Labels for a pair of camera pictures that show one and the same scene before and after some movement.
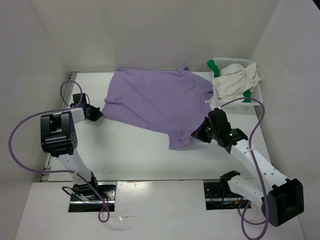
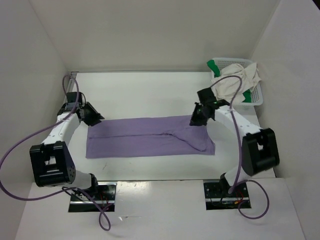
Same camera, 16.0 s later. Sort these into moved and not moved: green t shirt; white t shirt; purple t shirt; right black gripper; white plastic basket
Moved: purple t shirt; right black gripper
Not moved: white t shirt; white plastic basket; green t shirt
